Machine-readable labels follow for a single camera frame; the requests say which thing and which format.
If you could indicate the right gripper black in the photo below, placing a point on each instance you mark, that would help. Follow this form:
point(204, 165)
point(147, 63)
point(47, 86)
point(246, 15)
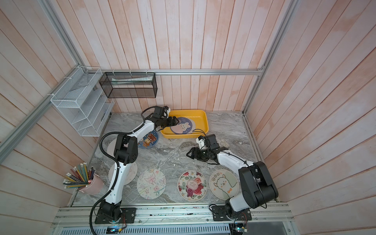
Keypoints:
point(196, 153)

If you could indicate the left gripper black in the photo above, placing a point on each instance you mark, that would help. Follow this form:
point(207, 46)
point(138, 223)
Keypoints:
point(170, 121)

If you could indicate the purple bunny coaster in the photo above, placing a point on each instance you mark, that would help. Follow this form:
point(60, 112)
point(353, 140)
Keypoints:
point(184, 127)

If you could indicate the alpaca cartoon coaster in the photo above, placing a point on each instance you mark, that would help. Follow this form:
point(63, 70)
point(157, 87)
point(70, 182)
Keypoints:
point(224, 184)

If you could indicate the yellow plastic storage box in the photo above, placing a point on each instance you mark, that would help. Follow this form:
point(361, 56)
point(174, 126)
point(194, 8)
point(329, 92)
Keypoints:
point(198, 116)

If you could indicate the red roses floral coaster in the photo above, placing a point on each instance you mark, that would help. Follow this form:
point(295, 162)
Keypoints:
point(192, 186)

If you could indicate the cream pink drawing coaster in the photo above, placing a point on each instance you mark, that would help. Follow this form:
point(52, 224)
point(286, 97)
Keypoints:
point(193, 126)

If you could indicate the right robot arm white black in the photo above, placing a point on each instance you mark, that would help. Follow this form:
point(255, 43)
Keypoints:
point(257, 185)

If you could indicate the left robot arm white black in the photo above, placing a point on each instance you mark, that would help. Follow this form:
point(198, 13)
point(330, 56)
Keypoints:
point(124, 155)

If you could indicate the blue bears cartoon coaster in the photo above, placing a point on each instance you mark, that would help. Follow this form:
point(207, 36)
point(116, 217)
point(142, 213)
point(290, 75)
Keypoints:
point(149, 140)

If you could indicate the white pink bow coaster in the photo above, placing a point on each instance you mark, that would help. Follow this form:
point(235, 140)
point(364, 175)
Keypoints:
point(130, 176)

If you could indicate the butterfly floral coaster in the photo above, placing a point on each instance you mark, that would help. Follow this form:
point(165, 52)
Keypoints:
point(151, 184)

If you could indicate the pink kitty coaster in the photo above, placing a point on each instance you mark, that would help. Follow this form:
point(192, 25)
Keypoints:
point(111, 147)

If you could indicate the pink pencil cup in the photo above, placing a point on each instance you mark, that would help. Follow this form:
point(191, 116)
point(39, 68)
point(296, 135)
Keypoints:
point(94, 187)

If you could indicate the colored pencils bundle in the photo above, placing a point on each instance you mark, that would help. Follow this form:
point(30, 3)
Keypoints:
point(79, 177)

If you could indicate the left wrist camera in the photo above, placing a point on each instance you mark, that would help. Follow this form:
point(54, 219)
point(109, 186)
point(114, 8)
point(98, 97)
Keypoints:
point(161, 112)

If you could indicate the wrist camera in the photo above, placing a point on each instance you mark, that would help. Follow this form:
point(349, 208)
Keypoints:
point(161, 112)
point(207, 142)

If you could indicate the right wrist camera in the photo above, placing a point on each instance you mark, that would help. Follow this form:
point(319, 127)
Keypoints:
point(207, 142)

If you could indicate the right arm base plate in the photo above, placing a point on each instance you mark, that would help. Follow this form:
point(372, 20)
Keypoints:
point(225, 213)

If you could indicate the black wire mesh basket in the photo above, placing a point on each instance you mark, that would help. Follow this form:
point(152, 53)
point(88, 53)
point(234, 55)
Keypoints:
point(123, 85)

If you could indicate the white wire mesh shelf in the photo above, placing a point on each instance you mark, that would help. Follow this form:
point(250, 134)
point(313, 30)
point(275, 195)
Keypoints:
point(83, 104)

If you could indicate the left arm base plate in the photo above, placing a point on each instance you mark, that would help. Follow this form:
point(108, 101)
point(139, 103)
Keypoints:
point(116, 215)

